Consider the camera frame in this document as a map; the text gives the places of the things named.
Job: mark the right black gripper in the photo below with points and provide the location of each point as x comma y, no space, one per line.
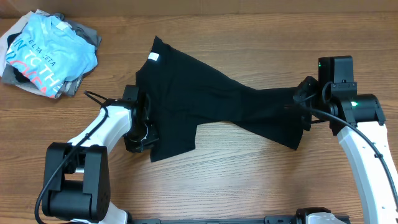
299,95

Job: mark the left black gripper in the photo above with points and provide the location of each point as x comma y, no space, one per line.
154,134

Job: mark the black t-shirt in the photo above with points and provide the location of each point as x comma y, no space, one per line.
185,92

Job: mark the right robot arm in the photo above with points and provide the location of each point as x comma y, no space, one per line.
359,123

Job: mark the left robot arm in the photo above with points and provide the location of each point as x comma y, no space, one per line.
76,187

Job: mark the grey folded garment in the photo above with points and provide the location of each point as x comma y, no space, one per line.
90,35

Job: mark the light blue printed t-shirt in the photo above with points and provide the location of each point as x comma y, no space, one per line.
49,53

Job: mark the black folded garment in pile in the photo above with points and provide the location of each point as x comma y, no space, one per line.
18,75

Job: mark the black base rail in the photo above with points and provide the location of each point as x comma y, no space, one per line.
284,219

